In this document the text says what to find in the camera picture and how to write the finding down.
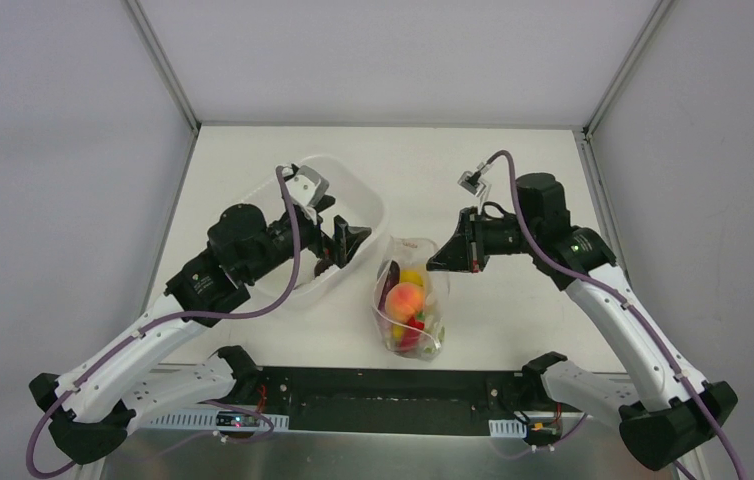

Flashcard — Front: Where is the white plastic colander basket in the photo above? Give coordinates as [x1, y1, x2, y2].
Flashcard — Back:
[237, 155, 388, 311]

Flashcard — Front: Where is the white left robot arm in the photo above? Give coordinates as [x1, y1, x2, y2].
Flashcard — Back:
[29, 204, 373, 465]

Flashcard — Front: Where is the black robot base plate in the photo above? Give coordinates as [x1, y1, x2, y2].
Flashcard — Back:
[222, 367, 575, 436]

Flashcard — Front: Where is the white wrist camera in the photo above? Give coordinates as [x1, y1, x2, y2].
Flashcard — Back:
[282, 164, 330, 220]
[458, 161, 492, 203]

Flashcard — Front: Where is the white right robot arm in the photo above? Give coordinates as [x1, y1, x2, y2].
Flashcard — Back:
[426, 173, 738, 471]

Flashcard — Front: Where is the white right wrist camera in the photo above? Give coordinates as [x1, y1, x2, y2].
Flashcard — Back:
[458, 161, 492, 203]

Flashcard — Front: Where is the toy peach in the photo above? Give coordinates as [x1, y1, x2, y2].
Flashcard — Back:
[385, 283, 426, 323]

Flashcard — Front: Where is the yellow toy pepper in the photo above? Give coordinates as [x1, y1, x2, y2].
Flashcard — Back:
[399, 269, 426, 289]

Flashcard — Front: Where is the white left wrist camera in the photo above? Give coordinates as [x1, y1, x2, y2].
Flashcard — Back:
[282, 164, 330, 220]

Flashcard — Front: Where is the clear polka dot zip bag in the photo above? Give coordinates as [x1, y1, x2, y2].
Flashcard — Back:
[371, 237, 450, 361]

